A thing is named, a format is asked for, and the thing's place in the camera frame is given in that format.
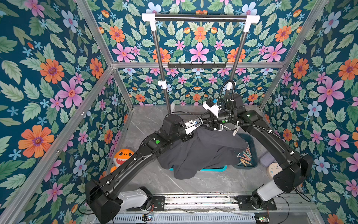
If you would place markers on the orange shark plush toy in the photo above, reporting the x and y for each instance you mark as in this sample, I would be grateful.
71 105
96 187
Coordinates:
117 159

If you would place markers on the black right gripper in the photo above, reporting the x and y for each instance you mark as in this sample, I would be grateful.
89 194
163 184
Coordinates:
221 120

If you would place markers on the white steel clothes rack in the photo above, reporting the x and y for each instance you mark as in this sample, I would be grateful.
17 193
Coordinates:
199 51

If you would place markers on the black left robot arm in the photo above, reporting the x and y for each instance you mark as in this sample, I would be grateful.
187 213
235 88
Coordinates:
106 197

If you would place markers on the lavender cloth item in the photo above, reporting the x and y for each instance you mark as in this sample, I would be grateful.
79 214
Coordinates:
266 159

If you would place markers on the dark grey t-shirt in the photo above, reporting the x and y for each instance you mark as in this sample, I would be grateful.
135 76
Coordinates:
206 150

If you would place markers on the beige round clock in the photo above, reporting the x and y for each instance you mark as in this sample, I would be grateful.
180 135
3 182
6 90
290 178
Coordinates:
273 169

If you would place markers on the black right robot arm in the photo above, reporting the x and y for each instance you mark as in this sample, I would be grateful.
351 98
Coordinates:
229 108

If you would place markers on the black wall hook rail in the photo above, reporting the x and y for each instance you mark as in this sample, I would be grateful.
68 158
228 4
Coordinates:
196 65

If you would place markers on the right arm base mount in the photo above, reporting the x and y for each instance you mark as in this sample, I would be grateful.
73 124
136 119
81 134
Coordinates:
248 203

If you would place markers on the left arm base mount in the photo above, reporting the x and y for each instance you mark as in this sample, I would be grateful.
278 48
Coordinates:
155 203

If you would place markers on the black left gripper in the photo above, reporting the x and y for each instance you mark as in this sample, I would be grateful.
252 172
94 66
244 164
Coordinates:
186 137

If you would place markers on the white clothespin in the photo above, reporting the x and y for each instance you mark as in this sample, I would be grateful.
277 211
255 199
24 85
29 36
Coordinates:
236 130

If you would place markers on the teal laundry basket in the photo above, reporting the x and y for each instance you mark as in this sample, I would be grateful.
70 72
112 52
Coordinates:
220 169

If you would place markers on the dark teal clothespin tray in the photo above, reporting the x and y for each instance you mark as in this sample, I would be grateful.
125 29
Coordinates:
248 158

